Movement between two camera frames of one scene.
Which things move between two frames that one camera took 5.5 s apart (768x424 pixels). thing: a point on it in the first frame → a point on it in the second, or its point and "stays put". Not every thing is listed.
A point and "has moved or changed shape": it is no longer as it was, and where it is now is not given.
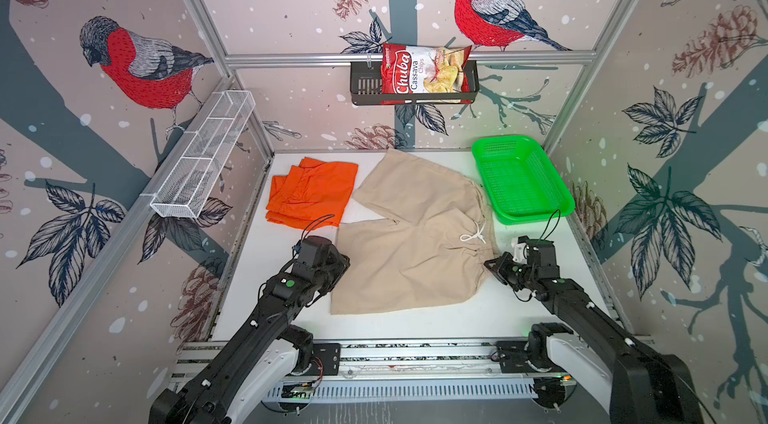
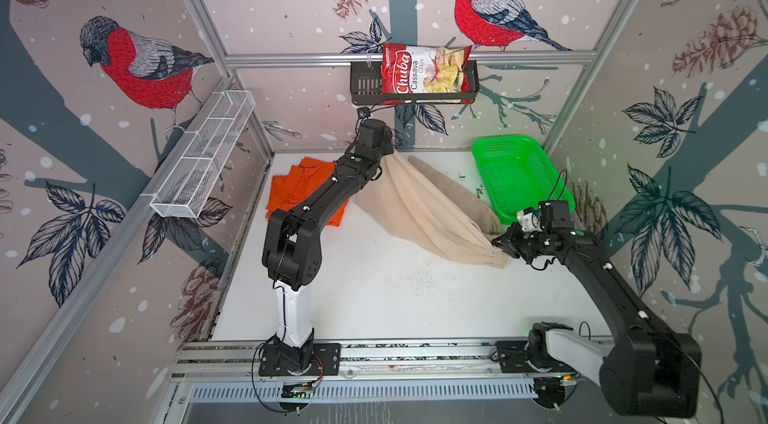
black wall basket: [366, 86] stays put
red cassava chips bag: [417, 69] stays put
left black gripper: [340, 262] → [387, 147]
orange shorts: [313, 195] stays put
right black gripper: [498, 268] → [507, 241]
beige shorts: [432, 248] has moved or changed shape
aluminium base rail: [376, 359] stays put
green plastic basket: [520, 181] stays put
